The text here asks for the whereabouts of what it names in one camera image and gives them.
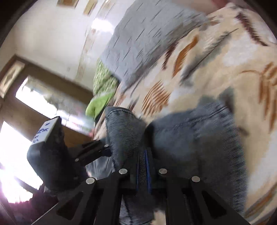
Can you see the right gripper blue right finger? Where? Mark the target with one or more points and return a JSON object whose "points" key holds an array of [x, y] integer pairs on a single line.
{"points": [[188, 201]]}

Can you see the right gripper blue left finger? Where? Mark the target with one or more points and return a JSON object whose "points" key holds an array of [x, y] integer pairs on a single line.
{"points": [[96, 201]]}

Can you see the grey washed denim pants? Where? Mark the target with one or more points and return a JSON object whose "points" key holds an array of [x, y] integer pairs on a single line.
{"points": [[203, 142]]}

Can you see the wooden stained glass door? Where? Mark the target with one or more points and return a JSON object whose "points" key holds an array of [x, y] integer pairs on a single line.
{"points": [[31, 95]]}

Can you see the green patterned folded blanket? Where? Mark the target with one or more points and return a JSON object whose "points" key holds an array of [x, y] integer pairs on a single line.
{"points": [[104, 88]]}

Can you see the leaf print bed blanket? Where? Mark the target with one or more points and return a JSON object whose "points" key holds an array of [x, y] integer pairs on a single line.
{"points": [[234, 53]]}

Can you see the grey quilted pillow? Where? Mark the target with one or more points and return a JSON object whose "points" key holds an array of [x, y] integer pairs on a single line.
{"points": [[146, 31]]}

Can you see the beige wall switch plate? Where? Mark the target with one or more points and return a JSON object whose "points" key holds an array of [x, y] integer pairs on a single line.
{"points": [[91, 4]]}

